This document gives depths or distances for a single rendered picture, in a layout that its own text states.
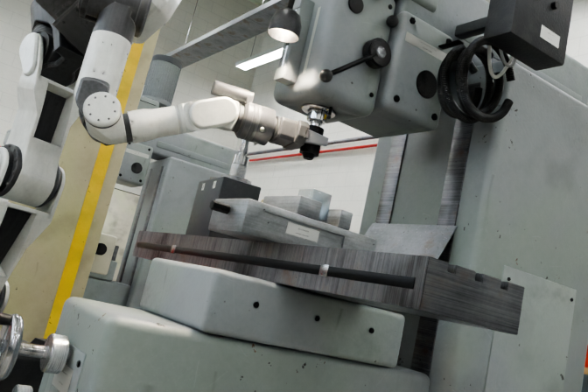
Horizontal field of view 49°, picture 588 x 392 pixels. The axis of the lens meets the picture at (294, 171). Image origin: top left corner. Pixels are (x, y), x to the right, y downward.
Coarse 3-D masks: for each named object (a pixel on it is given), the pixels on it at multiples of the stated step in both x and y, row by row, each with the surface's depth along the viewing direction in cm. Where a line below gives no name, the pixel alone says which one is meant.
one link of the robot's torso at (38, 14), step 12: (36, 12) 184; (36, 24) 184; (48, 24) 182; (60, 36) 172; (60, 48) 171; (72, 48) 174; (60, 60) 175; (72, 60) 176; (48, 72) 177; (60, 72) 178; (72, 72) 179; (60, 84) 182
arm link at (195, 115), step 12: (180, 108) 142; (192, 108) 141; (204, 108) 141; (216, 108) 142; (228, 108) 143; (180, 120) 142; (192, 120) 141; (204, 120) 141; (216, 120) 142; (228, 120) 143; (180, 132) 144
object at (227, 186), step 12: (204, 180) 195; (216, 180) 185; (228, 180) 181; (240, 180) 184; (204, 192) 191; (216, 192) 181; (228, 192) 180; (240, 192) 182; (252, 192) 184; (204, 204) 188; (192, 216) 195; (204, 216) 185; (192, 228) 191; (204, 228) 182
